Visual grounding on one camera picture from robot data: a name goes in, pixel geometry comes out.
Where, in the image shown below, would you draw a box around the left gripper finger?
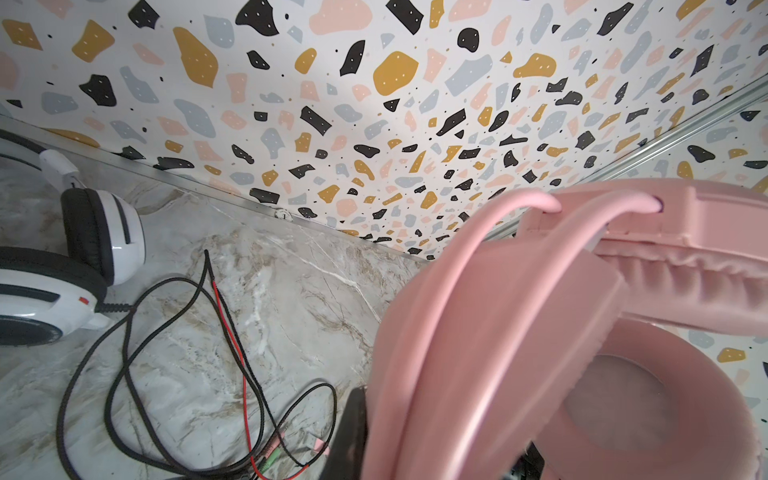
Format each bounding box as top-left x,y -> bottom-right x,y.
319,386 -> 368,480

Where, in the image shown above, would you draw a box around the pink headphones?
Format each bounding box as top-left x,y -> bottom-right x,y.
361,179 -> 767,479

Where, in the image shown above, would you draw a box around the white black headphones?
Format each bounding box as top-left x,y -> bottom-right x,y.
1,131 -> 146,347

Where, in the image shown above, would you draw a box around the right aluminium corner post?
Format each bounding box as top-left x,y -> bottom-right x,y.
485,74 -> 768,241

